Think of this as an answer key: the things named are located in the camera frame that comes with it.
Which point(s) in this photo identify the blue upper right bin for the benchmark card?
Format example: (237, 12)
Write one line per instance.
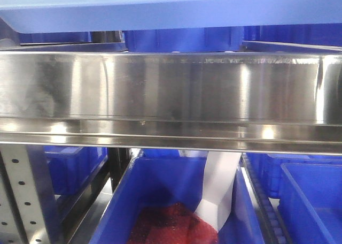
(315, 34)

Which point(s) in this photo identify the blue lower left bin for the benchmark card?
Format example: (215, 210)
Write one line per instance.
(70, 167)

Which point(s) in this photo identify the blue bin with red mesh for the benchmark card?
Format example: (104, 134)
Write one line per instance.
(152, 182)

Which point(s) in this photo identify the perforated steel shelf post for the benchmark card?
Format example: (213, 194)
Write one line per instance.
(30, 181)

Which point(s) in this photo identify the blue upper centre bin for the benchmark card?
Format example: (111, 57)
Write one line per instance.
(213, 39)

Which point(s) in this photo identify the blue upper left bin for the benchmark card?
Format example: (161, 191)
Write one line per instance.
(64, 37)

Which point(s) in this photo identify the stainless steel shelf rail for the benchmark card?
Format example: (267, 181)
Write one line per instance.
(266, 98)

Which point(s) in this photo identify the blue plastic tray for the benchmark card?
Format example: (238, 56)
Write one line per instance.
(52, 16)

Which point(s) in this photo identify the blue lower right front bin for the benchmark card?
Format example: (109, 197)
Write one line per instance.
(310, 202)

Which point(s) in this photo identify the red mesh bag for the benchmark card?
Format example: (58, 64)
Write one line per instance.
(171, 224)

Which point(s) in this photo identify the steel roller track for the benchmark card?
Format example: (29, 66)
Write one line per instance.
(270, 222)

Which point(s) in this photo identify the blue lower right rear bin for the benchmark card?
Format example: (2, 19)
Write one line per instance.
(267, 167)

